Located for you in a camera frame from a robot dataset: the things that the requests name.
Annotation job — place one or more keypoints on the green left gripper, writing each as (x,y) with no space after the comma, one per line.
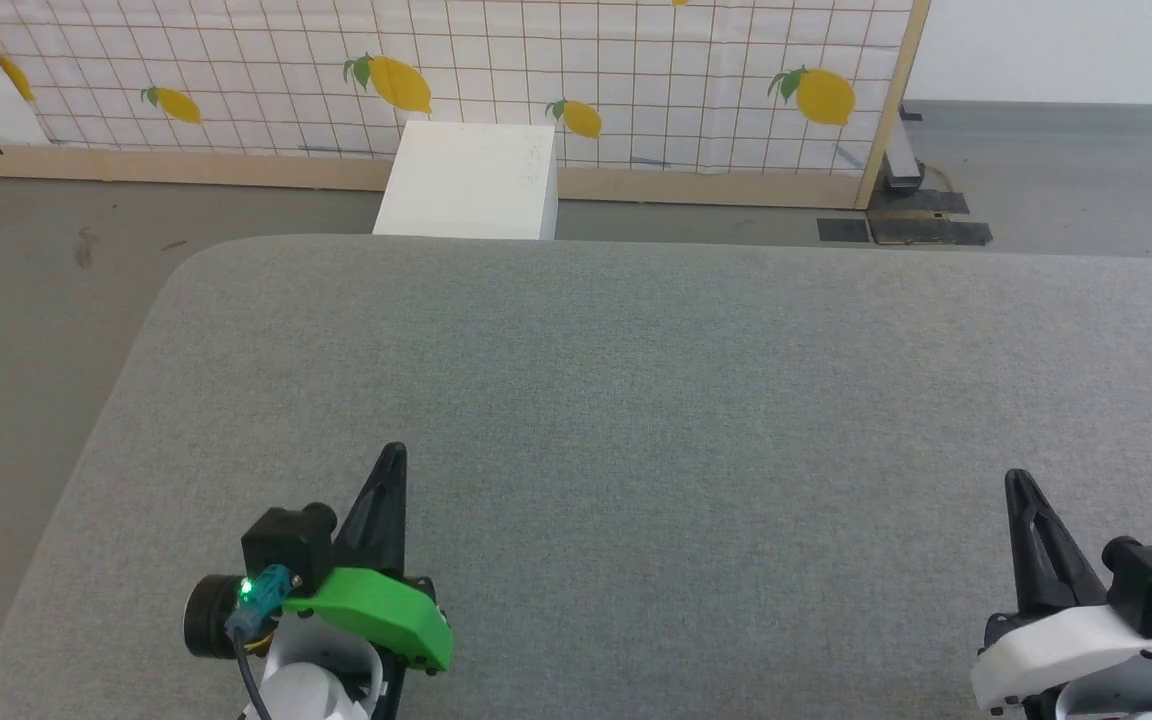
(386,610)

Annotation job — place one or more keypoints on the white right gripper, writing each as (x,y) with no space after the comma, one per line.
(1066,650)

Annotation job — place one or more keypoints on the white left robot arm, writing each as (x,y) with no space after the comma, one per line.
(316,680)

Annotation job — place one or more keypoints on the large black floor tape patch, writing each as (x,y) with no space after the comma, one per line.
(936,228)

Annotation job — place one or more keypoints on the white box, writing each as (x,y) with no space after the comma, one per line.
(471,185)

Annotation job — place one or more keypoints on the small black floor tape patch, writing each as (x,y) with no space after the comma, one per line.
(843,230)

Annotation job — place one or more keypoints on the metal screen foot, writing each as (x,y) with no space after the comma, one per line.
(902,160)

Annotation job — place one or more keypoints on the lemon print partition screen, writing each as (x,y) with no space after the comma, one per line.
(536,60)

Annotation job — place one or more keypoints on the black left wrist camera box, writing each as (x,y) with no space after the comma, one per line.
(286,545)

